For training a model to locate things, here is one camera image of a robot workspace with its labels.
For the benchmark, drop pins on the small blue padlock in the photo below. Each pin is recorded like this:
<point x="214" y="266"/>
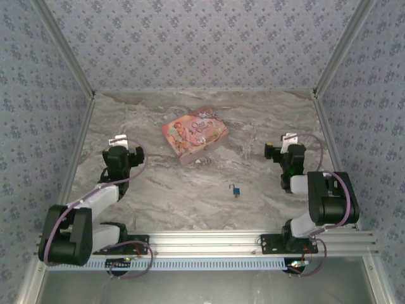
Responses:
<point x="236" y="191"/>

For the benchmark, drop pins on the pink illustrated box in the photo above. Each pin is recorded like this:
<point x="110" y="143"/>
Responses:
<point x="194" y="136"/>

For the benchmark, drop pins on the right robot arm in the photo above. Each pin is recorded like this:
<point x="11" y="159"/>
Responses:
<point x="329" y="199"/>

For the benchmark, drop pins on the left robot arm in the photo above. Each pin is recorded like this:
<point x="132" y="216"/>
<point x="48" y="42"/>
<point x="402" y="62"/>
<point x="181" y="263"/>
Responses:
<point x="69" y="234"/>

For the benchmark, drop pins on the grey metal lower panel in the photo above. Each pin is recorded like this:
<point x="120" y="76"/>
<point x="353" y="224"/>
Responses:
<point x="202" y="288"/>

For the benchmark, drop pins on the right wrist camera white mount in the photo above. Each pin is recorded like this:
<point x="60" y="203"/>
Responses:
<point x="290" y="139"/>

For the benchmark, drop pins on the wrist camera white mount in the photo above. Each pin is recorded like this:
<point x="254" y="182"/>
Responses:
<point x="290" y="139"/>
<point x="118" y="140"/>

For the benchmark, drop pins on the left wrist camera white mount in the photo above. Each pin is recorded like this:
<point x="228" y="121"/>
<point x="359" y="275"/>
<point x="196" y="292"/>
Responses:
<point x="118" y="140"/>

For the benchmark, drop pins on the aluminium side rail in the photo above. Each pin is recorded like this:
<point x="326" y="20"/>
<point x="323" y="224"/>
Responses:
<point x="332" y="139"/>
<point x="80" y="139"/>

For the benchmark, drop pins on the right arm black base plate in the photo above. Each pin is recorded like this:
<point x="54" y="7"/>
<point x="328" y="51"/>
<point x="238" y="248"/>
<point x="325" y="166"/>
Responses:
<point x="272" y="245"/>

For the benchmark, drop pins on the black controller board bracket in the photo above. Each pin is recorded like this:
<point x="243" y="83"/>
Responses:
<point x="289" y="267"/>
<point x="110" y="263"/>

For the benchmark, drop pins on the aluminium mounting rail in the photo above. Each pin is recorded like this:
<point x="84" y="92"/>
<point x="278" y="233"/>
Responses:
<point x="202" y="244"/>

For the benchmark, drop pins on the aluminium frame post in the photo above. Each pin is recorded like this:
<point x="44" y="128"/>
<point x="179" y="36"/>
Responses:
<point x="63" y="47"/>
<point x="343" y="47"/>

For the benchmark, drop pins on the aluminium frame leg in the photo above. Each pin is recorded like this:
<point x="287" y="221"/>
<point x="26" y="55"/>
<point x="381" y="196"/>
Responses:
<point x="378" y="282"/>
<point x="30" y="282"/>

